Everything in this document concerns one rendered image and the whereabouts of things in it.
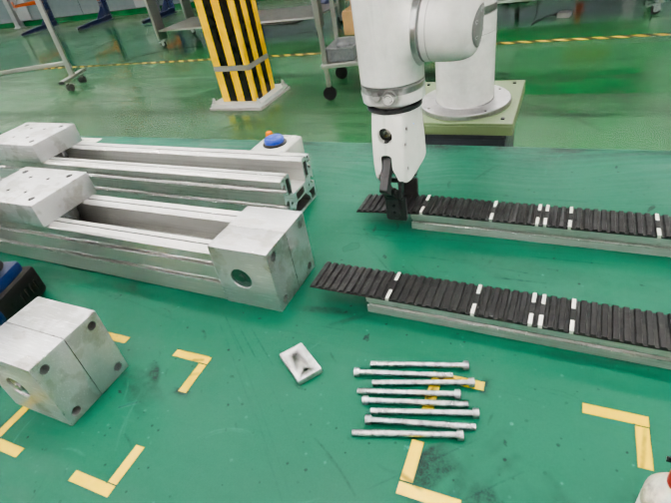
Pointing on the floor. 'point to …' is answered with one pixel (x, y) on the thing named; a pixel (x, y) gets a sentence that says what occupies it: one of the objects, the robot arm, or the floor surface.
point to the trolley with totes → (339, 56)
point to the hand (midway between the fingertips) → (402, 199)
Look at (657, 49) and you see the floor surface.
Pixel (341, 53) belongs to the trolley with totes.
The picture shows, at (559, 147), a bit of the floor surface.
